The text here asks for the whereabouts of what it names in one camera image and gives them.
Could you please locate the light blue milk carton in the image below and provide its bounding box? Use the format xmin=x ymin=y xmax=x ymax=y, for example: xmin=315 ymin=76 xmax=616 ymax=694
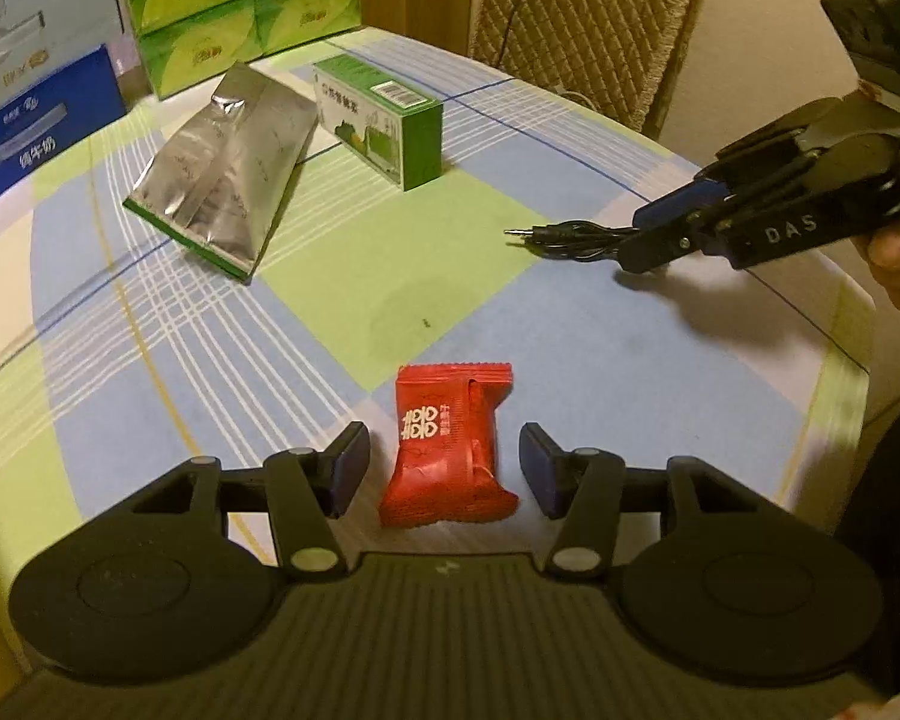
xmin=0 ymin=0 xmax=128 ymax=128

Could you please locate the stack of green tissue packs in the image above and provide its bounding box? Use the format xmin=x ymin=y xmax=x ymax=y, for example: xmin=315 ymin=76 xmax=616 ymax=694
xmin=109 ymin=0 xmax=362 ymax=101

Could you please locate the dark blue milk carton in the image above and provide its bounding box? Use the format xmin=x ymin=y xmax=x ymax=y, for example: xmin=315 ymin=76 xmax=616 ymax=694
xmin=0 ymin=45 xmax=128 ymax=218

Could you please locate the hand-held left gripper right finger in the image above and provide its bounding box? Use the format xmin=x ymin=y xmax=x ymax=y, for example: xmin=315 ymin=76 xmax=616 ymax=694
xmin=520 ymin=424 xmax=767 ymax=580

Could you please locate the silver foil bag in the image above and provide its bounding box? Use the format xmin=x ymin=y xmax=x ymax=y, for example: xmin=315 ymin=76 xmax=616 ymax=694
xmin=124 ymin=62 xmax=320 ymax=282

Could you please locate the brown quilted chair cover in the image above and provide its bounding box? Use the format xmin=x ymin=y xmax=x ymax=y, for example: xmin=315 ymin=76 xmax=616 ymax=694
xmin=469 ymin=0 xmax=710 ymax=140

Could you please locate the red candy packet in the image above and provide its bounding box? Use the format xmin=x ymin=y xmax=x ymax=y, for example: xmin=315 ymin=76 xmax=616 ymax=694
xmin=379 ymin=362 xmax=520 ymax=527

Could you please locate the plaid cloth desktop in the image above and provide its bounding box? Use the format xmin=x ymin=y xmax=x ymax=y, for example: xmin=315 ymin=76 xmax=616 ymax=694
xmin=0 ymin=26 xmax=871 ymax=593

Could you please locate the black cable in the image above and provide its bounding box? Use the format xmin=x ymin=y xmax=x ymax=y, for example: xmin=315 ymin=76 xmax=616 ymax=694
xmin=504 ymin=219 xmax=646 ymax=263

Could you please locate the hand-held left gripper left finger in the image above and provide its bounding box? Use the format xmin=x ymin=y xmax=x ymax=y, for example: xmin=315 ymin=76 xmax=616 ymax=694
xmin=130 ymin=421 xmax=373 ymax=581

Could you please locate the green white carton box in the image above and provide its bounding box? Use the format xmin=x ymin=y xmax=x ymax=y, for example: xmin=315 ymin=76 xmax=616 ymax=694
xmin=313 ymin=55 xmax=445 ymax=191

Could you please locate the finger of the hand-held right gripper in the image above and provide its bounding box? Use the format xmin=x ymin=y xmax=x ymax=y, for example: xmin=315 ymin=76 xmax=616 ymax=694
xmin=619 ymin=136 xmax=900 ymax=272
xmin=634 ymin=97 xmax=856 ymax=231

